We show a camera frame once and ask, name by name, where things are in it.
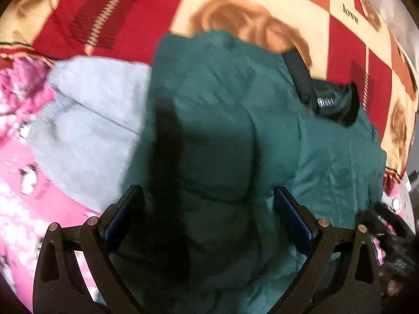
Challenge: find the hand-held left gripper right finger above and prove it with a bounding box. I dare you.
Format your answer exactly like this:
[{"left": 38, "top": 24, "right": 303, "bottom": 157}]
[{"left": 273, "top": 186, "right": 383, "bottom": 314}]

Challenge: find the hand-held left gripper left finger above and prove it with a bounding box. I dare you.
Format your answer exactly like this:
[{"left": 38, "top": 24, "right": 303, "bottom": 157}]
[{"left": 33, "top": 185, "right": 146, "bottom": 314}]

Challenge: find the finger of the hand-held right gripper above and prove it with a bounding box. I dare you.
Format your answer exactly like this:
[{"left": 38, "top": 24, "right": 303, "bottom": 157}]
[
  {"left": 356, "top": 210, "right": 385, "bottom": 238},
  {"left": 373, "top": 201, "right": 414, "bottom": 236}
]

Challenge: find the green quilted jacket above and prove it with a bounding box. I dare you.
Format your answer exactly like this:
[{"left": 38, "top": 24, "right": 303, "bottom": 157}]
[{"left": 98, "top": 30, "right": 388, "bottom": 314}]

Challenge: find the person's right hand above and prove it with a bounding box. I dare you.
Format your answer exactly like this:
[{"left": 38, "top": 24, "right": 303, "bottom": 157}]
[{"left": 378, "top": 265, "right": 407, "bottom": 305}]

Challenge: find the grey fleece cloth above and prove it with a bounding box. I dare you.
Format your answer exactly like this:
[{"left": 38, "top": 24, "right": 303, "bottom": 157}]
[{"left": 28, "top": 55, "right": 154, "bottom": 217}]

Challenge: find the red orange rose-print blanket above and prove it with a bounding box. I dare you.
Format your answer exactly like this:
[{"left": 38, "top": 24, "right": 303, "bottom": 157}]
[{"left": 0, "top": 0, "right": 418, "bottom": 184}]

